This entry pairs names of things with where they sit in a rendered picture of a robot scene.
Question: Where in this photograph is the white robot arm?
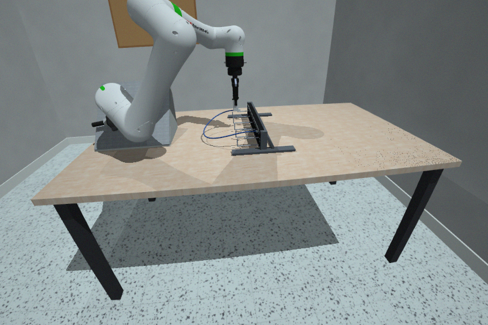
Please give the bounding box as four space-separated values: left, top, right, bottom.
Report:
91 0 247 143

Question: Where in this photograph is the black patch panel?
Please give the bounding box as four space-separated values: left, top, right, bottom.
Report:
228 102 296 155

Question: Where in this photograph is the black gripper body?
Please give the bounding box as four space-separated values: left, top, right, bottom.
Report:
228 68 242 83

